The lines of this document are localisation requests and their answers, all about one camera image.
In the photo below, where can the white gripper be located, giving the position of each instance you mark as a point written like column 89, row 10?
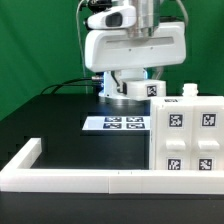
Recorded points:
column 109, row 50

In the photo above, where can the white cabinet body box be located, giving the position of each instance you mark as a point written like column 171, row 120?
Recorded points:
column 195, row 101

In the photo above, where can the white cabinet top block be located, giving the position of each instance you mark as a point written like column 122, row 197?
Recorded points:
column 141, row 90

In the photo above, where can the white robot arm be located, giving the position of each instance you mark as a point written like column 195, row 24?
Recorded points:
column 148, row 20

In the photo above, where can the white U-shaped fence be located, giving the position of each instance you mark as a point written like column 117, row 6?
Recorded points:
column 19, row 176

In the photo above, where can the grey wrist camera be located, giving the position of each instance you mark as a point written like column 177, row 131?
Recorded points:
column 116, row 17

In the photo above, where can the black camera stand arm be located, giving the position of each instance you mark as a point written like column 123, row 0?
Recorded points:
column 95, row 6

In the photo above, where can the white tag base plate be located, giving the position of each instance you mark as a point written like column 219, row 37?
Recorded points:
column 126, row 123

